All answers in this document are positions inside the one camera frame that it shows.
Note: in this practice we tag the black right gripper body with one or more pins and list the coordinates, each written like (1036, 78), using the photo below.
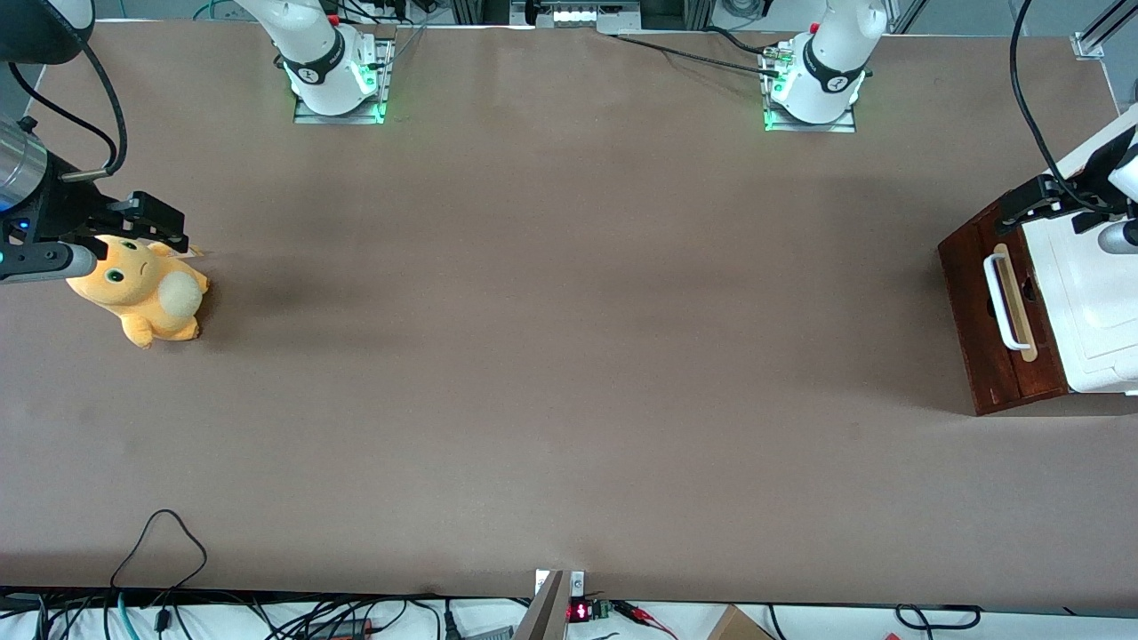
(64, 212)

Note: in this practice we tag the brown wooden drawer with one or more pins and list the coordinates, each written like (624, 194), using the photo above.
(1045, 378)

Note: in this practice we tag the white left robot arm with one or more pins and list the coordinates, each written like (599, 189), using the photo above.
(836, 62)

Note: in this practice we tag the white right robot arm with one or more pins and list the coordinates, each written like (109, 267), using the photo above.
(311, 44)

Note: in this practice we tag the brown wooden drawer cabinet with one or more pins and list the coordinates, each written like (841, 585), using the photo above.
(965, 338)

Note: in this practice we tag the small plush toy tag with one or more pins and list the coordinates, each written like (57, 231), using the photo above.
(194, 252)

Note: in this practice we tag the orange plush toy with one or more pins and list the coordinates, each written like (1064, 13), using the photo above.
(142, 298)

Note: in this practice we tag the light wooden backing strip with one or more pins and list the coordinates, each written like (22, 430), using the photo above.
(1022, 329)

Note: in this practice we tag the black power adapter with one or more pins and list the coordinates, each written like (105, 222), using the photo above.
(342, 628)

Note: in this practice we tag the white power strip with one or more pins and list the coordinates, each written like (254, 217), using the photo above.
(578, 15)

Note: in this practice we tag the brown cardboard box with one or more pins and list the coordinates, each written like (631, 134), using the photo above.
(738, 625)

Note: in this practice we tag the red digit display module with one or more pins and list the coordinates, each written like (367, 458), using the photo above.
(579, 612)

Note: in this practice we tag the grey cylindrical wrist camera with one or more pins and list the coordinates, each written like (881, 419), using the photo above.
(44, 262)
(1118, 238)

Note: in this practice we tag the aluminium extrusion post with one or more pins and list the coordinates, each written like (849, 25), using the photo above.
(1089, 44)

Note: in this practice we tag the metal camera bracket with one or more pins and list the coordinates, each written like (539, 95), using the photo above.
(544, 613)

